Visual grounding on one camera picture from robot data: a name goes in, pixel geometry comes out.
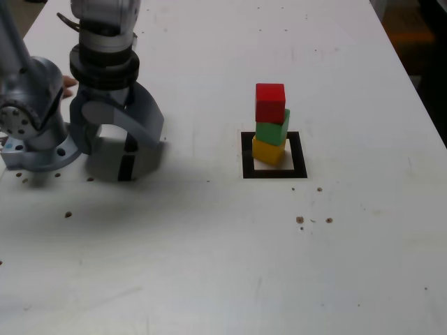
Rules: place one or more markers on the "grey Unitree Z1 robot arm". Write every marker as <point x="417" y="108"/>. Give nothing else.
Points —
<point x="38" y="80"/>

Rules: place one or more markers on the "yellow cube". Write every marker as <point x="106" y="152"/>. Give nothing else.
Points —
<point x="267" y="151"/>

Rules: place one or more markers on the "red cube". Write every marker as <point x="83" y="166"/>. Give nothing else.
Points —
<point x="270" y="101"/>

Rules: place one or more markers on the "black tape square outline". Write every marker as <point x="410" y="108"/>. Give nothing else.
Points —
<point x="298" y="157"/>

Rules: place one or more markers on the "green cube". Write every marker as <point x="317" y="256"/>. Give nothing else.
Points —
<point x="272" y="134"/>

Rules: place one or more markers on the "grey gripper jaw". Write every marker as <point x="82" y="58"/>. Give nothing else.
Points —
<point x="146" y="115"/>
<point x="77" y="125"/>

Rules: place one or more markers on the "black tape strip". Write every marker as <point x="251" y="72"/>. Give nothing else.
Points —
<point x="126" y="167"/>

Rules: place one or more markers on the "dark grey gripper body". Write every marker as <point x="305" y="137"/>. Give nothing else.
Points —
<point x="104" y="96"/>

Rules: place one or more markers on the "person's hand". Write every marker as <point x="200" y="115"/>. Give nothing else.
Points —
<point x="68" y="82"/>

